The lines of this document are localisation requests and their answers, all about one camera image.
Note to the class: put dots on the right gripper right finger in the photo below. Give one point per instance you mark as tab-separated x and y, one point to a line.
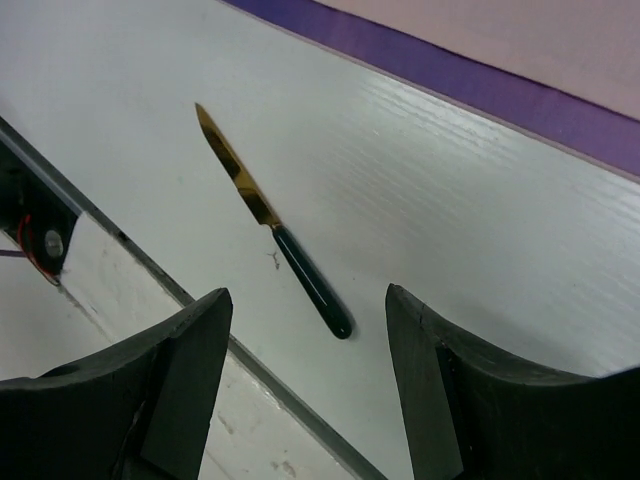
472	410

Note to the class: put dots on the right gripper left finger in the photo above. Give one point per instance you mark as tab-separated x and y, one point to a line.
138	409

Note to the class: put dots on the gold knife black handle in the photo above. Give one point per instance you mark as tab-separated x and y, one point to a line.
319	291

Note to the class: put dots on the pink cloth placemat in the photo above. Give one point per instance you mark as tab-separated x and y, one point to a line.
511	95

